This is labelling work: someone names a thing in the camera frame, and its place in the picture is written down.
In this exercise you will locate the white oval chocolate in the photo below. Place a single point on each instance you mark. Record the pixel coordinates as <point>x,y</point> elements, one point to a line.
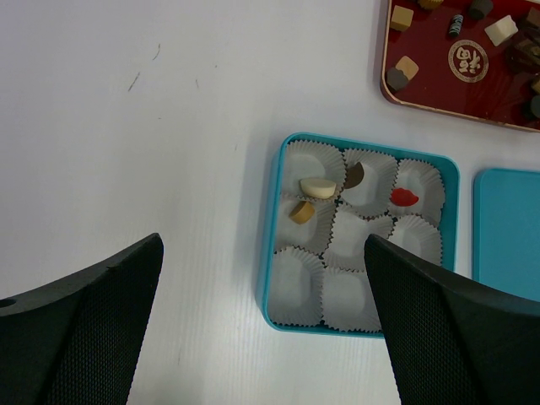
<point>318,187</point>

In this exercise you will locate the white cube chocolate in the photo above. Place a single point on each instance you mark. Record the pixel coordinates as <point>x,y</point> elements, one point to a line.
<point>501,30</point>

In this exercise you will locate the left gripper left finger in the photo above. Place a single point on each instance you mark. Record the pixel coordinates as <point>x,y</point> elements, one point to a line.
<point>77,340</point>

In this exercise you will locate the red chocolate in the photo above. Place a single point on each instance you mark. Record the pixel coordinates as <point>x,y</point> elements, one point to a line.
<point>401,197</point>

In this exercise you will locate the blue striped chocolate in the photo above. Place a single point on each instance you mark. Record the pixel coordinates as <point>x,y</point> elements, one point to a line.
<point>455,25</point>

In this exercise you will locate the teal box lid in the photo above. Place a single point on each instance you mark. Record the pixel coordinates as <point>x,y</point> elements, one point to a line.
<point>505,231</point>

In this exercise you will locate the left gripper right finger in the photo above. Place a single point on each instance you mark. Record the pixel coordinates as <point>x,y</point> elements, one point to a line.
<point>452,340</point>

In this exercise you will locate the teal box with paper cups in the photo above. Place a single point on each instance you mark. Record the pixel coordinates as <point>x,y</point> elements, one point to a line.
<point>312,277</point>

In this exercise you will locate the red rectangular tray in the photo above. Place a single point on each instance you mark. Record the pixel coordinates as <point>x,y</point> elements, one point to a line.
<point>466,76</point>

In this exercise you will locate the tan round chocolate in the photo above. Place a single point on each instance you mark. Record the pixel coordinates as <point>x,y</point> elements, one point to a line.
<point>302,212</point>

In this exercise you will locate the dark brown chocolate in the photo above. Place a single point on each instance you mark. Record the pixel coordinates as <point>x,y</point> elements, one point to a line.
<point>354,176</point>

